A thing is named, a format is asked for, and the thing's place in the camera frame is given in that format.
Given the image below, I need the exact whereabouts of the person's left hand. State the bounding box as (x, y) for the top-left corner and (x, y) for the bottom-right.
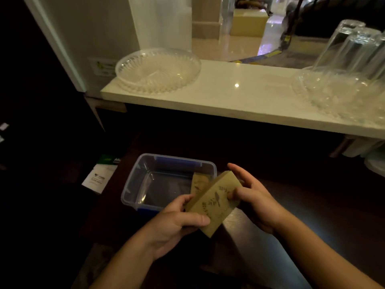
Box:
(141, 194), (211, 262)

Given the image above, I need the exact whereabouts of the yellow box pedestal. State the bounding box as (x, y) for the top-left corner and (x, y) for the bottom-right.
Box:
(230, 8), (269, 38)

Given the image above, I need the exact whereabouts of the person's right forearm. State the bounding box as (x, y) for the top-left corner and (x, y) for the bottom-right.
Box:
(273, 214), (383, 289)

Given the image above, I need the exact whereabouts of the white and green leaflet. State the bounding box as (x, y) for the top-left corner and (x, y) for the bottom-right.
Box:
(81, 155), (121, 195)

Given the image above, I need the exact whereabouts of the green and white wall sticker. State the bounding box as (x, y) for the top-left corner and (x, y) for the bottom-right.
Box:
(88, 57), (118, 77)

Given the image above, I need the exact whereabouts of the clear ridged plastic bowl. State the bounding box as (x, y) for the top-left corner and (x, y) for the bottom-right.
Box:
(115, 48), (202, 94)

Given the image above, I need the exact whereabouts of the clear drinking glass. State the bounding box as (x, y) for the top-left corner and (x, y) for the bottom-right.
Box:
(338, 27), (382, 77)
(312, 19), (366, 72)
(365, 31), (385, 83)

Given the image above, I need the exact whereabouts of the black sofa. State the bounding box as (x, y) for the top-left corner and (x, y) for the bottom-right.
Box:
(281, 0), (385, 40)

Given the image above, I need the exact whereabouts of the clear plastic tray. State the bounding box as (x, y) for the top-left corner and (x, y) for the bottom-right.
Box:
(291, 67), (385, 125)

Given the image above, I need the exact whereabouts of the person's right hand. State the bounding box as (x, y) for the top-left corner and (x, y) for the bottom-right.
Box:
(227, 163), (290, 236)

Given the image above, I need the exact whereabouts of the stack of brown paper napkins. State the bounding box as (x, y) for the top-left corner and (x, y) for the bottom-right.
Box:
(185, 170), (243, 238)

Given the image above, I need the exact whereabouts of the clear blue-rimmed plastic container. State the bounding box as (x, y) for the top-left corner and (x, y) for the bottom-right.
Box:
(121, 153), (218, 213)

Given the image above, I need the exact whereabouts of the person's left forearm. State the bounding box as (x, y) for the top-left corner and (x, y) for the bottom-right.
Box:
(90, 232), (157, 289)

